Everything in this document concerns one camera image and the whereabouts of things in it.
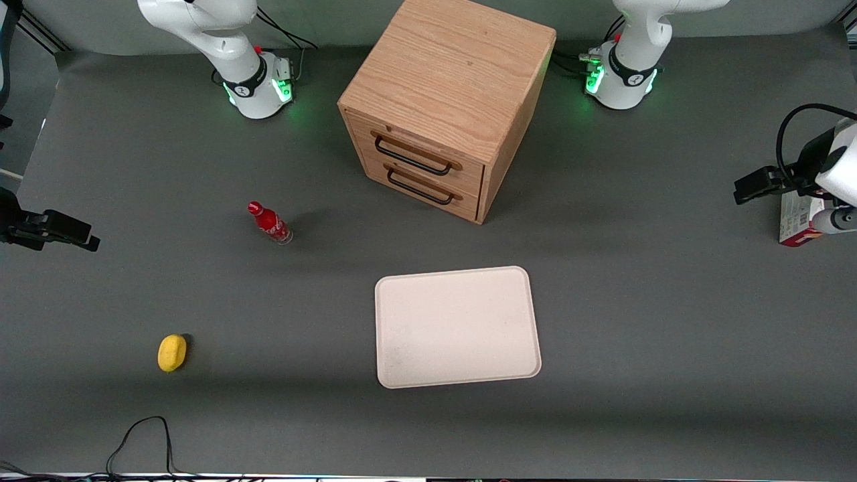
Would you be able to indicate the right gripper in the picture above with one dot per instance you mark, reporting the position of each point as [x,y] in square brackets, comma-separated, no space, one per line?
[12,219]

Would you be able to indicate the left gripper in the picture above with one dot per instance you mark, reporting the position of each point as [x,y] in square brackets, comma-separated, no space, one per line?
[809,165]

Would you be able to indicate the red cookie box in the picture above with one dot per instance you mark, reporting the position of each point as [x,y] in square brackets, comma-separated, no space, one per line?
[797,224]

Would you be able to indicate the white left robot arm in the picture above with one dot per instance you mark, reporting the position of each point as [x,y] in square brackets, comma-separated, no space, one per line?
[629,67]

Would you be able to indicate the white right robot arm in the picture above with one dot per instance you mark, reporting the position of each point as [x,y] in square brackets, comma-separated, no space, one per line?
[221,40]

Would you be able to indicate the cream plastic tray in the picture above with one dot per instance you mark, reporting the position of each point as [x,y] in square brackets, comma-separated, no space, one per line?
[455,328]

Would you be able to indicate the grey table mat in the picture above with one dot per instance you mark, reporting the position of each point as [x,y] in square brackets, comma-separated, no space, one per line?
[201,294]

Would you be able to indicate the yellow lemon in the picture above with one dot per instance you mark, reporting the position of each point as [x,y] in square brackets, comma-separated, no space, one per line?
[171,353]

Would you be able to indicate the red cola bottle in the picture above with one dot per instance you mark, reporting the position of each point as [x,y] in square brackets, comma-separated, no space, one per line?
[270,223]

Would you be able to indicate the wooden drawer front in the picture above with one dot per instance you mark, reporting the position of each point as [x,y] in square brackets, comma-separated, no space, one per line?
[375,171]
[469,175]

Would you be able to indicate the wooden drawer cabinet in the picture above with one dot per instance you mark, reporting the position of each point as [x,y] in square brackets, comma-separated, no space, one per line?
[448,67]

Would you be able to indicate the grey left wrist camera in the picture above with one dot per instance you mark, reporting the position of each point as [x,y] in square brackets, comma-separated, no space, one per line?
[830,221]

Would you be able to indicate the aluminium frame rail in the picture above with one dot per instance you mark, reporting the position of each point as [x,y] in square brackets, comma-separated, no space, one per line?
[43,33]

